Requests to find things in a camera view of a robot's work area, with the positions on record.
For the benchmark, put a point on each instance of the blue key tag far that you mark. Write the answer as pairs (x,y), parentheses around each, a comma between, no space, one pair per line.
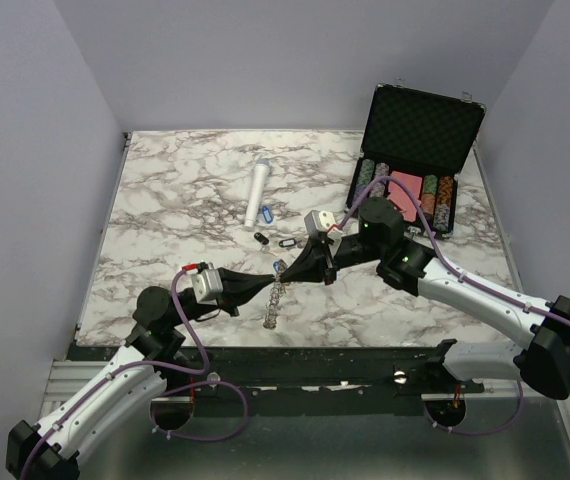
(266,214)

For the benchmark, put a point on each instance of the pink playing card deck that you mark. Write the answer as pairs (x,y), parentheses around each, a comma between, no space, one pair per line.
(400,198)

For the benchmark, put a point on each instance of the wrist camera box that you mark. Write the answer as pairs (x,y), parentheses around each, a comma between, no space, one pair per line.
(207,286)
(323,225)

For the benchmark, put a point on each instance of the black key fob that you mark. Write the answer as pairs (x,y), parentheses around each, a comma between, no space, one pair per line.
(262,239)

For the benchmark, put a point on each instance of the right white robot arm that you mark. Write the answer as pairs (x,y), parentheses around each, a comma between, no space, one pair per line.
(537,348)

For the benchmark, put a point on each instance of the black key tag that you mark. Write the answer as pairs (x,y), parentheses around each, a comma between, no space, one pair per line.
(288,243)

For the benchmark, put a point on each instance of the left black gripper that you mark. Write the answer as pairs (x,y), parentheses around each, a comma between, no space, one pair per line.
(239,287)

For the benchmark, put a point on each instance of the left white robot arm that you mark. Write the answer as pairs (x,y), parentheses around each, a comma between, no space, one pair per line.
(161,356)

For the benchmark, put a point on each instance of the white microphone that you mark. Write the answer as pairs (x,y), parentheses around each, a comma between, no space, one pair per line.
(259,177)

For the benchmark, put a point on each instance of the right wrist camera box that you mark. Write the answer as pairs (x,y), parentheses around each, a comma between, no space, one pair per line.
(323,225)

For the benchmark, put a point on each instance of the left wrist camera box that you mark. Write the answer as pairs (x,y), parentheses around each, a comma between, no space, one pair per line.
(207,286)

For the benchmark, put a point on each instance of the large metal keyring disc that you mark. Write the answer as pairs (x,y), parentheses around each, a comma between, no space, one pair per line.
(277,291)

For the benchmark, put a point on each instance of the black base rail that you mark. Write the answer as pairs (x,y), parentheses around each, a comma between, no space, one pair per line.
(293,382)

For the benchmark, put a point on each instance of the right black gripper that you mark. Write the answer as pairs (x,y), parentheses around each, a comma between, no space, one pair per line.
(315,265)

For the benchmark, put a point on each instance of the black poker chip case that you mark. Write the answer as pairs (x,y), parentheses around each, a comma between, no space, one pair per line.
(421,134)

